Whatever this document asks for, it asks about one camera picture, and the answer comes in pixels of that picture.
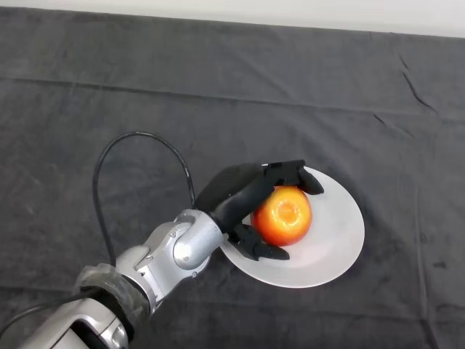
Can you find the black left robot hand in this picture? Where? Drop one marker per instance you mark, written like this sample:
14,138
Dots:
232,192

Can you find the red yellow apple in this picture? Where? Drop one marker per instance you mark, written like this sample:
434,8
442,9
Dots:
285,218

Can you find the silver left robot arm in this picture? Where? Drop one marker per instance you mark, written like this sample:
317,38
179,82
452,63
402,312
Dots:
181,247

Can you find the white round plate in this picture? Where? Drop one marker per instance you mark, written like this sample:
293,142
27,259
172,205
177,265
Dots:
327,247

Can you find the black table cloth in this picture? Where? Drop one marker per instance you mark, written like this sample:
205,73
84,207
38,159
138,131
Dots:
232,91

